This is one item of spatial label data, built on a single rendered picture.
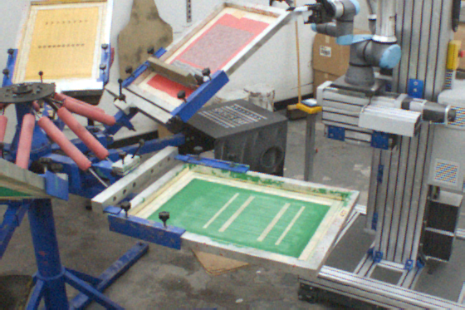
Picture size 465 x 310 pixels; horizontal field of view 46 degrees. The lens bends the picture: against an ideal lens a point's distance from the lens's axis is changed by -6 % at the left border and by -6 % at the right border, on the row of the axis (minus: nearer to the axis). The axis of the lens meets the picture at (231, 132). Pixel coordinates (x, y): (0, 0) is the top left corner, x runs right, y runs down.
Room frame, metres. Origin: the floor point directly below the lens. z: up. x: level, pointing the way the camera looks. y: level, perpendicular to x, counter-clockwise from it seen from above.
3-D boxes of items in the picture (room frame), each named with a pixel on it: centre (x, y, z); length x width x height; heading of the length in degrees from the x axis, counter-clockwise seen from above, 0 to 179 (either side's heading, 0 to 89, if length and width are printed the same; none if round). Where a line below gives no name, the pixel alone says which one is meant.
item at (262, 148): (2.85, -0.09, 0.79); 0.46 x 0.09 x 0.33; 125
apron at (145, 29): (4.88, 0.73, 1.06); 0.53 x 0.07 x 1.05; 125
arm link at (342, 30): (2.39, -0.47, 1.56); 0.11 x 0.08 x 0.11; 35
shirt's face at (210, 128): (3.00, 0.01, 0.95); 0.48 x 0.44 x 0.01; 125
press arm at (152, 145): (2.72, 0.42, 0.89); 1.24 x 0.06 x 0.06; 125
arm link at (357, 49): (2.63, -0.62, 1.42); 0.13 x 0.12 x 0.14; 35
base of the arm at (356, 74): (2.64, -0.62, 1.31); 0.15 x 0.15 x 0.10
